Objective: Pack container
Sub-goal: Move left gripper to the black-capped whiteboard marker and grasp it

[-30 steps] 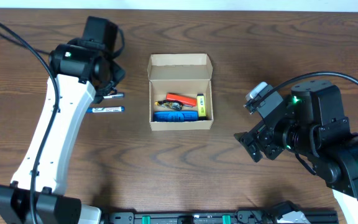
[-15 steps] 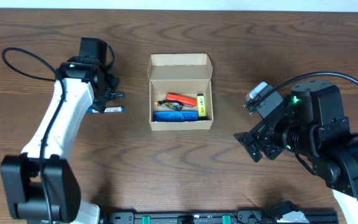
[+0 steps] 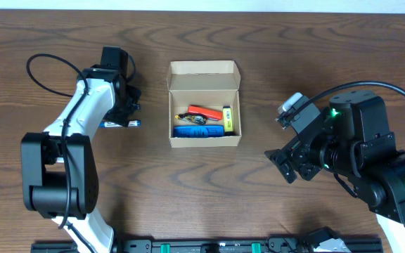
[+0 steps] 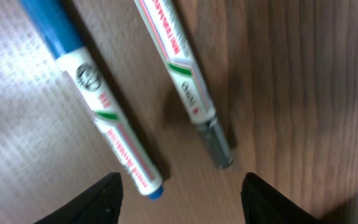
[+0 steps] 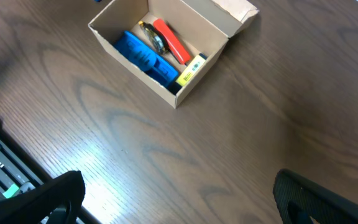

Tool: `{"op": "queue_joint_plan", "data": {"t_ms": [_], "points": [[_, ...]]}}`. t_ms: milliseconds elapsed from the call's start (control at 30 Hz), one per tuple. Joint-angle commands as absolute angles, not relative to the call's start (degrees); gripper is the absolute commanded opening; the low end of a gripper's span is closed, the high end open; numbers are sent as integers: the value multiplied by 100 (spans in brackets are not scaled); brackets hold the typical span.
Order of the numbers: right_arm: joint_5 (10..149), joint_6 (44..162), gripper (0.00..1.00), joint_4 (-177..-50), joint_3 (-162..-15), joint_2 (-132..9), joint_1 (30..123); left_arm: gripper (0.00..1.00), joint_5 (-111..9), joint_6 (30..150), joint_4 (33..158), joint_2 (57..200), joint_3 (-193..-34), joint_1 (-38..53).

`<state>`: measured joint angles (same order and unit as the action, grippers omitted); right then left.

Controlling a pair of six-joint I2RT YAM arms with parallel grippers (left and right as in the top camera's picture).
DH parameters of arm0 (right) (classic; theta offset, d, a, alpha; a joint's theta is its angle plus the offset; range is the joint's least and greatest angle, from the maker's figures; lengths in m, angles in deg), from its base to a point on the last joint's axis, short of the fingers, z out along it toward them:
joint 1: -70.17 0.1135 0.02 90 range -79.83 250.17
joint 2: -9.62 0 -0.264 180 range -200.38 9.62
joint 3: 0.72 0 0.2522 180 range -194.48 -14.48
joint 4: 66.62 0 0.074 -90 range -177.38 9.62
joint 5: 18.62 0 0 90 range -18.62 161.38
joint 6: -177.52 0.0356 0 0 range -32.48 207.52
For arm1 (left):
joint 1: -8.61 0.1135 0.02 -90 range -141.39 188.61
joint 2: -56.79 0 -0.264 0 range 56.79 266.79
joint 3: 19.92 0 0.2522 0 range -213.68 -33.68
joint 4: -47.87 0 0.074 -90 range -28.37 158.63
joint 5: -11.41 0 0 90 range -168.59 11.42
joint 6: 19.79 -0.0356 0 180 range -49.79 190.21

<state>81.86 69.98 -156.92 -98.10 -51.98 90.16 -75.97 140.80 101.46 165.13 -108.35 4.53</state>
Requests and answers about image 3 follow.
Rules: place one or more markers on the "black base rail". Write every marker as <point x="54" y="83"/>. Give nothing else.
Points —
<point x="276" y="245"/>

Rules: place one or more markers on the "black tape dispenser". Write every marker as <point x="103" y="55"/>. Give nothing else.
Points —
<point x="193" y="118"/>

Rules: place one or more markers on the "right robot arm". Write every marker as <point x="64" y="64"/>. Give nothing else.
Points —
<point x="351" y="139"/>

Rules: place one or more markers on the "red stapler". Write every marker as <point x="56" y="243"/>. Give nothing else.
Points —
<point x="211" y="114"/>

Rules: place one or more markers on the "yellow highlighter marker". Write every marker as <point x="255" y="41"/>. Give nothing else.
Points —
<point x="228" y="121"/>

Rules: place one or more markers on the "blue whiteboard marker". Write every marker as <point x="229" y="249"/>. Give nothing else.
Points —
<point x="129" y="124"/>

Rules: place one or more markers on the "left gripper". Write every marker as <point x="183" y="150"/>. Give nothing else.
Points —
<point x="129" y="106"/>

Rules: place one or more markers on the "cardboard box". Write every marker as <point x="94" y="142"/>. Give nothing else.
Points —
<point x="210" y="84"/>

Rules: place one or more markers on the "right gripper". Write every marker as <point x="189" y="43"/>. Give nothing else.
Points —
<point x="297" y="161"/>

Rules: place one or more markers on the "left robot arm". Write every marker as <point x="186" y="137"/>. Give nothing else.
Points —
<point x="59" y="175"/>

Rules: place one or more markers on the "blue plastic holder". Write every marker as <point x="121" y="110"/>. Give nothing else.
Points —
<point x="204" y="131"/>

